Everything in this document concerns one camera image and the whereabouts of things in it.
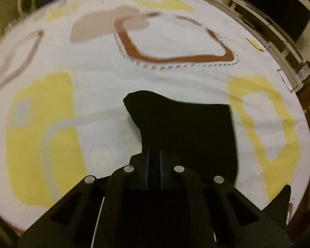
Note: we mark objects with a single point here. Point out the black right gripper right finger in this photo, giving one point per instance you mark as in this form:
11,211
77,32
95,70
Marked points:
165,164

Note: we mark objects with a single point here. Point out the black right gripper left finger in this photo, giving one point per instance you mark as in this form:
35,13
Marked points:
146,163

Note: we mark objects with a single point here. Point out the black pants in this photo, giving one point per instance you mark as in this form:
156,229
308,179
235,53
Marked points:
200,137

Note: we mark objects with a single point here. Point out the white patterned bed sheet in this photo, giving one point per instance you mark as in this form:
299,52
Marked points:
66,68

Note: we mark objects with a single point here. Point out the white tv console shelf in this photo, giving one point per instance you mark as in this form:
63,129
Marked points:
294,66

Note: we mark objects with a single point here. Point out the black television screen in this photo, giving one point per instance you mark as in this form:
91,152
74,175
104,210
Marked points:
290,16

